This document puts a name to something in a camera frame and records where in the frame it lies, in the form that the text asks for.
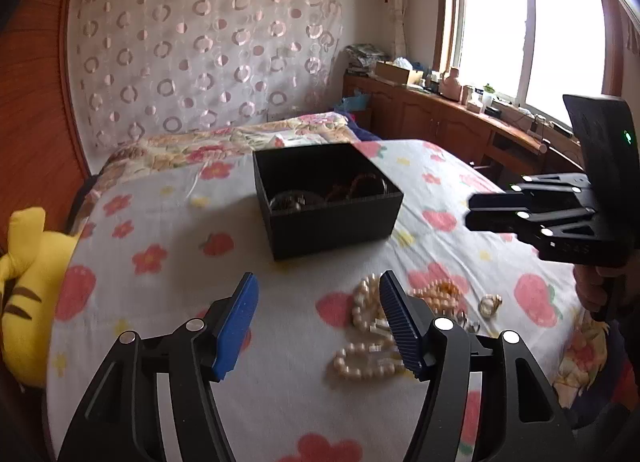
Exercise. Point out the engraved metal bangle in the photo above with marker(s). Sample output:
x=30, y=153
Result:
x=362, y=186

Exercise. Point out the yellow striped plush toy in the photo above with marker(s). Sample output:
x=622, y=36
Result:
x=35, y=264

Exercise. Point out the wooden frame window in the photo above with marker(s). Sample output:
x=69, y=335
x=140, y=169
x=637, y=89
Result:
x=532, y=53

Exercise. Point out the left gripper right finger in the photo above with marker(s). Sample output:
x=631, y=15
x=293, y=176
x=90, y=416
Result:
x=409, y=319

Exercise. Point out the person's right hand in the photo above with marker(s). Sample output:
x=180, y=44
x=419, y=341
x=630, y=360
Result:
x=589, y=284

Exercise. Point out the long wooden sideboard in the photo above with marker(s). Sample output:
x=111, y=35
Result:
x=499, y=151

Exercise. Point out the floral rose quilt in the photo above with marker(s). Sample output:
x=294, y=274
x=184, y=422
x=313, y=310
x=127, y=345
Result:
x=149, y=155

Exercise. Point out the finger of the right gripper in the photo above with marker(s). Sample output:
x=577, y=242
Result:
x=506, y=201
x=500, y=222

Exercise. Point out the black jewelry box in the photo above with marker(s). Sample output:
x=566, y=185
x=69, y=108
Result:
x=292, y=185

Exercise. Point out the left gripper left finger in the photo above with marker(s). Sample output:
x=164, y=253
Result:
x=228, y=321

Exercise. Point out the stack of magazines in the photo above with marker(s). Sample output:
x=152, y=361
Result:
x=362, y=58

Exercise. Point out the blue plastic bag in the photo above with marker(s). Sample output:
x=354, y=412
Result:
x=357, y=102

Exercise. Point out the strawberry flower print sheet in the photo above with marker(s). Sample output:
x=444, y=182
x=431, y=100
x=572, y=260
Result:
x=160, y=249

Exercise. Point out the pink circle pattern curtain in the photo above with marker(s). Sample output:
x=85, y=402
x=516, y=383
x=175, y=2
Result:
x=143, y=68

